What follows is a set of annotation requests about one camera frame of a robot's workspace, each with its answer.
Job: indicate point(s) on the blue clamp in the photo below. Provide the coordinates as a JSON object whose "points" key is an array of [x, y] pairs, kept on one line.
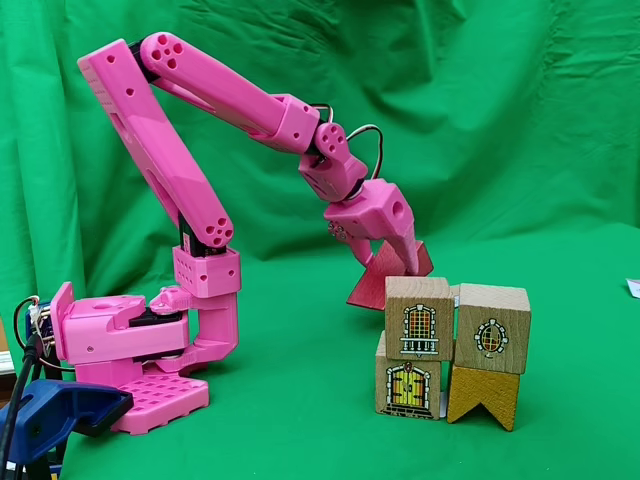
{"points": [[55, 405]]}

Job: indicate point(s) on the cardboard box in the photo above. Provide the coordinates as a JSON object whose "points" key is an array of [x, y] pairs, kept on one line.
{"points": [[6, 362]]}

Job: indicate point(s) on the wooden block round window print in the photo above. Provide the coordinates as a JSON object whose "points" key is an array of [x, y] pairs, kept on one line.
{"points": [[492, 335]]}

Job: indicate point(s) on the blue controller board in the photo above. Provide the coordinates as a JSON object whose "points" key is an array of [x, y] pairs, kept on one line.
{"points": [[42, 325]]}

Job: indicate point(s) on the wooden block balcony window print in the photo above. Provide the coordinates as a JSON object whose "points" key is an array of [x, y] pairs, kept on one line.
{"points": [[420, 320]]}

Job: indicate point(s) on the green cloth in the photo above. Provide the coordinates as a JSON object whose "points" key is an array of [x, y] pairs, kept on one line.
{"points": [[450, 125]]}

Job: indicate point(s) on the red wedge roof block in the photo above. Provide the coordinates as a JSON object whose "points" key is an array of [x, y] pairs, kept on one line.
{"points": [[372, 290]]}

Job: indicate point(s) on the yellow notched wooden block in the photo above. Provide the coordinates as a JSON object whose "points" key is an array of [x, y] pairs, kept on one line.
{"points": [[482, 390]]}

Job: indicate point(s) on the wooden block door print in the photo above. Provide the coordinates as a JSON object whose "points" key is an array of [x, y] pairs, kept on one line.
{"points": [[407, 387]]}

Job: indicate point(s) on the paper house picture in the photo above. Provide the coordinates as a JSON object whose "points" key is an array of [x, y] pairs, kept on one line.
{"points": [[634, 289]]}

